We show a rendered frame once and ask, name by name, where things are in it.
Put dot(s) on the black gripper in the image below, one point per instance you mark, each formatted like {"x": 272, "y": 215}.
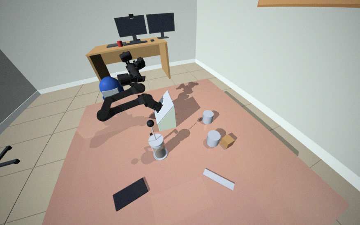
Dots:
{"x": 126, "y": 57}

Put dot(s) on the glass french press coffee maker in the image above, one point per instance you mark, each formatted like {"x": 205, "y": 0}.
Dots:
{"x": 156, "y": 142}

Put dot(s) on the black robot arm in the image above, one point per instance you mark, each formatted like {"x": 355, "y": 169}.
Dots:
{"x": 132, "y": 79}

